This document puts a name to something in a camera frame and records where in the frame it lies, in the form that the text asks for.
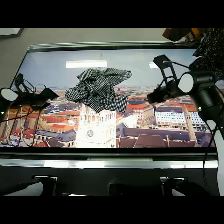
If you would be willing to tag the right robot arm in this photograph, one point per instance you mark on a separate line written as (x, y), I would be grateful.
(206, 95)

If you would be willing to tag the silver frame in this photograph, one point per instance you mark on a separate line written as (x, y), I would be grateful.
(110, 164)

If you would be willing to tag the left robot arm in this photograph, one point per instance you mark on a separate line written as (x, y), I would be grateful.
(8, 95)

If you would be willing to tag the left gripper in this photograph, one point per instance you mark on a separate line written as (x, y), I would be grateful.
(33, 99)

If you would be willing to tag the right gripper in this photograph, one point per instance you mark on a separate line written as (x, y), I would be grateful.
(171, 90)

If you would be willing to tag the black-and-white checked shirt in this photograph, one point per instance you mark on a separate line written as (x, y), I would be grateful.
(98, 88)

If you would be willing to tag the brown garment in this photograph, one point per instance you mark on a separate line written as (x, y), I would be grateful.
(176, 33)

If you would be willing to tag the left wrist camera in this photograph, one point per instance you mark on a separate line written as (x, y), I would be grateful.
(19, 80)

